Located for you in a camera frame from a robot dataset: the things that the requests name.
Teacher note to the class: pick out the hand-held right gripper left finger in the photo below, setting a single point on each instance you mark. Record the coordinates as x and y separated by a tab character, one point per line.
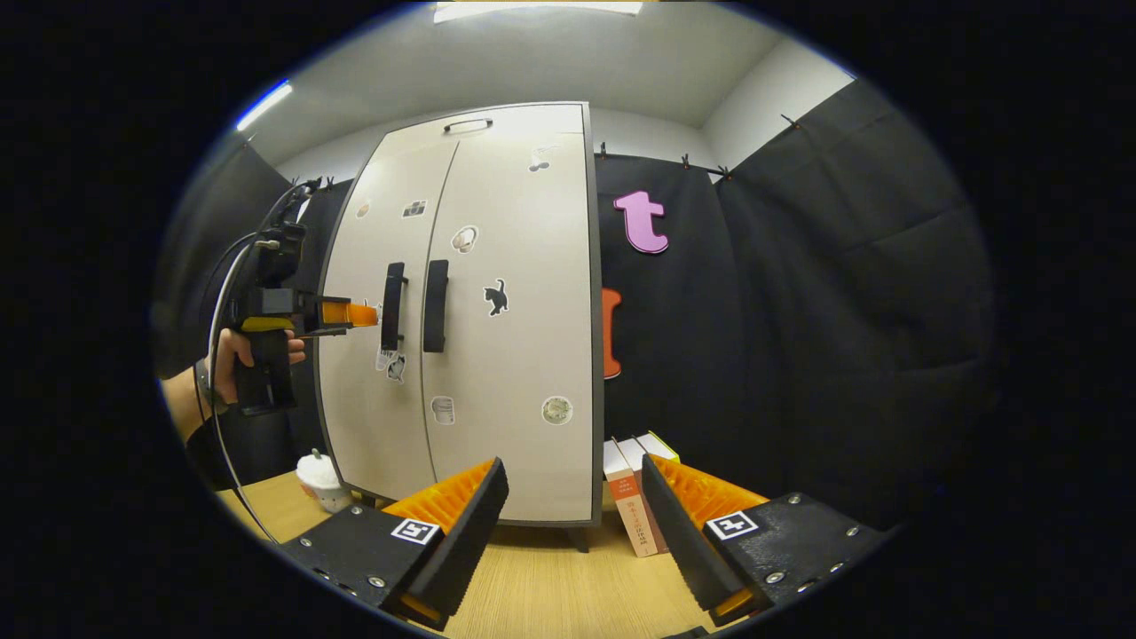
461	550

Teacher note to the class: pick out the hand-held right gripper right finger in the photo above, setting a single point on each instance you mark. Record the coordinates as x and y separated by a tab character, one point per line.
683	532

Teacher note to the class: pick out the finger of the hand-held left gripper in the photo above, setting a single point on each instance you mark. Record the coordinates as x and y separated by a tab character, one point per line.
324	332
351	313

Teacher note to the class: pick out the white cabinet door phone sticker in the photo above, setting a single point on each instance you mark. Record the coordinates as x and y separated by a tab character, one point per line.
355	444

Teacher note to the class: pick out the white cabinet door cat sticker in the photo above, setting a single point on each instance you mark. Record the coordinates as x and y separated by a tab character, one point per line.
524	355

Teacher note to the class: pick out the white shoe cabinet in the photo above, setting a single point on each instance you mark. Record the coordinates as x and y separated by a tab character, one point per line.
524	120

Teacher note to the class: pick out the brown book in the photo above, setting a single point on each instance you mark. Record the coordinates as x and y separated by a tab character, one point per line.
658	524

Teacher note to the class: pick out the orange and white book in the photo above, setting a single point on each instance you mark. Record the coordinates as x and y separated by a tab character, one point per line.
632	515

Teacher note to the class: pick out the white book yellow edge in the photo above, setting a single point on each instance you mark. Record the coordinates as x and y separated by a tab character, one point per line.
657	444

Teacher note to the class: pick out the black wristband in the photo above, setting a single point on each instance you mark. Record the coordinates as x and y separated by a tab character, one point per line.
206	390

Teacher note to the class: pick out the white lidded cup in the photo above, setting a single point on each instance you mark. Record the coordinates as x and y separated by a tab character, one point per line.
324	484

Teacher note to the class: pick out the ceiling light panel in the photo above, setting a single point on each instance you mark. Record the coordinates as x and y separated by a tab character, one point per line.
264	106
532	9

